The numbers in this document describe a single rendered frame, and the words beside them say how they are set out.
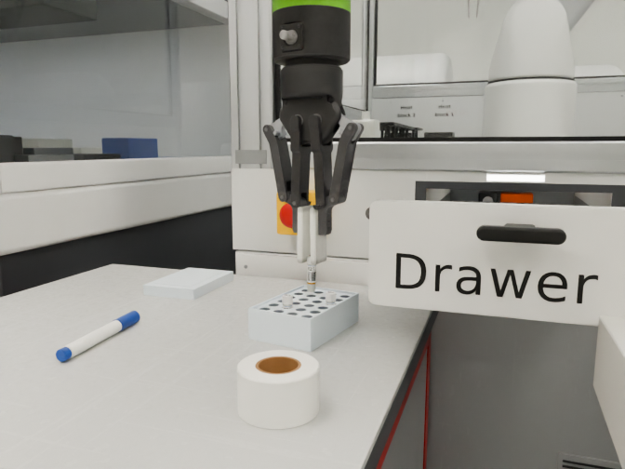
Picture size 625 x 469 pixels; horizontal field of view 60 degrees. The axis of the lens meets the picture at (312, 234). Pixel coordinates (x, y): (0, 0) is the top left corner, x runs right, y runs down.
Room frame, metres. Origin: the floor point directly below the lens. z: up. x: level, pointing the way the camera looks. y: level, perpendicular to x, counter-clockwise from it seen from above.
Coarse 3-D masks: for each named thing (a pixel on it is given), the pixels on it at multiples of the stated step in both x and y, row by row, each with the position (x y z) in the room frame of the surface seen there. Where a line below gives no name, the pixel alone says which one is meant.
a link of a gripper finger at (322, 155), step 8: (312, 120) 0.65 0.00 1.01; (320, 120) 0.65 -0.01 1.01; (312, 128) 0.65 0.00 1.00; (320, 128) 0.65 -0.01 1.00; (312, 136) 0.65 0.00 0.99; (320, 136) 0.65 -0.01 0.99; (312, 144) 0.65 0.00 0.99; (320, 144) 0.65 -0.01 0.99; (328, 144) 0.67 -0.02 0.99; (312, 152) 0.65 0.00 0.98; (320, 152) 0.65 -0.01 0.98; (328, 152) 0.66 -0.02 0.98; (320, 160) 0.65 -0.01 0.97; (328, 160) 0.66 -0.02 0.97; (320, 168) 0.65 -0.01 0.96; (328, 168) 0.66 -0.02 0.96; (320, 176) 0.65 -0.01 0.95; (328, 176) 0.66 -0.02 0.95; (320, 184) 0.65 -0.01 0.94; (328, 184) 0.66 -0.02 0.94; (320, 192) 0.65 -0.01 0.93; (328, 192) 0.66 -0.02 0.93; (320, 200) 0.65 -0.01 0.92; (320, 208) 0.64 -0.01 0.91
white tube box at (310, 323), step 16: (304, 288) 0.70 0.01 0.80; (320, 288) 0.70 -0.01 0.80; (256, 304) 0.62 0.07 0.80; (272, 304) 0.63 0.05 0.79; (304, 304) 0.63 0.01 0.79; (320, 304) 0.63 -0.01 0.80; (336, 304) 0.62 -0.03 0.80; (352, 304) 0.66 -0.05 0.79; (256, 320) 0.60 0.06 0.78; (272, 320) 0.59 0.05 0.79; (288, 320) 0.58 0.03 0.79; (304, 320) 0.57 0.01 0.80; (320, 320) 0.58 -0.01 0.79; (336, 320) 0.62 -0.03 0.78; (352, 320) 0.66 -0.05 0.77; (256, 336) 0.60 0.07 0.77; (272, 336) 0.59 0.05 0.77; (288, 336) 0.58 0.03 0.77; (304, 336) 0.57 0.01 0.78; (320, 336) 0.58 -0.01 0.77
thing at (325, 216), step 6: (342, 198) 0.65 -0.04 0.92; (330, 204) 0.65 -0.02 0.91; (336, 204) 0.64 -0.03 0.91; (318, 210) 0.66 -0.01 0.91; (324, 210) 0.65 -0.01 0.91; (330, 210) 0.66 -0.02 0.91; (318, 216) 0.66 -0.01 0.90; (324, 216) 0.65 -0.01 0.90; (330, 216) 0.66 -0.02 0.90; (318, 222) 0.66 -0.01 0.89; (324, 222) 0.65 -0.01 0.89; (330, 222) 0.66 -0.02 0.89; (318, 228) 0.66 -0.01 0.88; (324, 228) 0.65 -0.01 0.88; (330, 228) 0.66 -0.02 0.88; (318, 234) 0.66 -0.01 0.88; (324, 234) 0.65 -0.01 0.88
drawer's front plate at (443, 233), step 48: (384, 240) 0.55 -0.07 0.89; (432, 240) 0.53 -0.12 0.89; (480, 240) 0.52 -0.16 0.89; (576, 240) 0.49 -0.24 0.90; (624, 240) 0.48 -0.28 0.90; (384, 288) 0.55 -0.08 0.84; (432, 288) 0.53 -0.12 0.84; (528, 288) 0.50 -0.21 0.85; (576, 288) 0.49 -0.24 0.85; (624, 288) 0.47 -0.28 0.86
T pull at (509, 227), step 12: (480, 228) 0.48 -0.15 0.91; (492, 228) 0.48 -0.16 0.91; (504, 228) 0.48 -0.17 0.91; (516, 228) 0.47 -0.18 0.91; (528, 228) 0.47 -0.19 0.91; (540, 228) 0.47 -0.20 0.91; (552, 228) 0.47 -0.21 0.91; (492, 240) 0.48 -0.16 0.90; (504, 240) 0.48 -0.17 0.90; (516, 240) 0.47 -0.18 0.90; (528, 240) 0.47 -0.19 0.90; (540, 240) 0.47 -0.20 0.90; (552, 240) 0.46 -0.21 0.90; (564, 240) 0.46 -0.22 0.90
